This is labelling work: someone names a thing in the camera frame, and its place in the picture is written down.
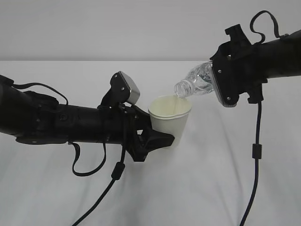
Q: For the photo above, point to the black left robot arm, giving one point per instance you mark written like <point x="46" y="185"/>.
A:
<point x="38" y="119"/>

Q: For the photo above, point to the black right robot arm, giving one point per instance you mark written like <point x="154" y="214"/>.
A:
<point x="279" y="58"/>

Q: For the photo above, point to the clear green-label water bottle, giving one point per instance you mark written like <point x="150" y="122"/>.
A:
<point x="197" y="82"/>

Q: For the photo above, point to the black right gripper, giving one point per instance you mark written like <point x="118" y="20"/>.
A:
<point x="235" y="70"/>

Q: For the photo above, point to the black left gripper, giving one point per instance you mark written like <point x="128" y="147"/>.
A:
<point x="138" y="136"/>

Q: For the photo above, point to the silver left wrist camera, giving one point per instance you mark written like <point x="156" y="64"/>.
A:
<point x="124" y="89"/>

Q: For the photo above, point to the white paper cup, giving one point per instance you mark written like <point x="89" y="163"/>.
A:
<point x="170" y="123"/>
<point x="170" y="106"/>

